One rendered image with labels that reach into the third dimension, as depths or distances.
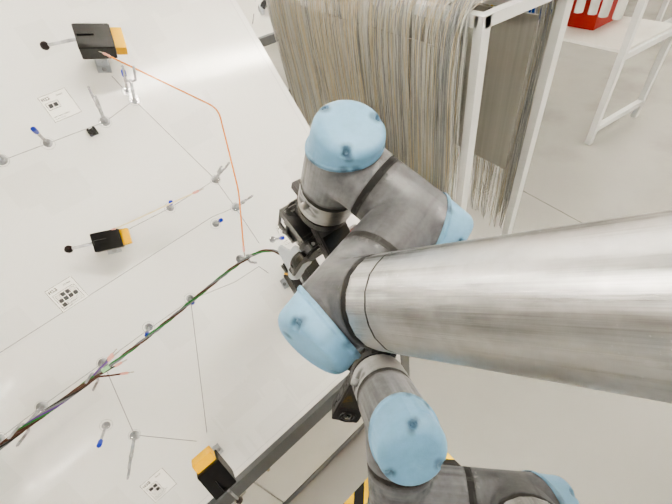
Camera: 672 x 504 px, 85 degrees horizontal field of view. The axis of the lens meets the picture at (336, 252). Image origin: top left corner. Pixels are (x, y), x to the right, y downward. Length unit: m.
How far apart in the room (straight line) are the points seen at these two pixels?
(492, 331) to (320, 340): 0.13
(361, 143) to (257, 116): 0.57
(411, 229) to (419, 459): 0.23
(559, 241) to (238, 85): 0.82
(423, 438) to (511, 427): 1.49
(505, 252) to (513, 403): 1.75
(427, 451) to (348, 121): 0.33
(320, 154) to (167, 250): 0.53
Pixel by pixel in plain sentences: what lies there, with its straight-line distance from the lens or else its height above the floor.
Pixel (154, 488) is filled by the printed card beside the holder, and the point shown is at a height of 0.96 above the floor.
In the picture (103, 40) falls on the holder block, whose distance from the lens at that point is 0.83.
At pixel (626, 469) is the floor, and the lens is 1.98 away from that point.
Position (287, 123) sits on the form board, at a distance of 0.92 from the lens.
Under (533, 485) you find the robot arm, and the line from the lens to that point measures 0.50.
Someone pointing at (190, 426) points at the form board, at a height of 1.00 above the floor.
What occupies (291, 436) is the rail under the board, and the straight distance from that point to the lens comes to 0.97.
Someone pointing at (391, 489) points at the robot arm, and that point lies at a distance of 0.47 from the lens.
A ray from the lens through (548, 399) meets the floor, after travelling 1.98.
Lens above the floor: 1.75
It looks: 46 degrees down
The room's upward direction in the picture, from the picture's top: 13 degrees counter-clockwise
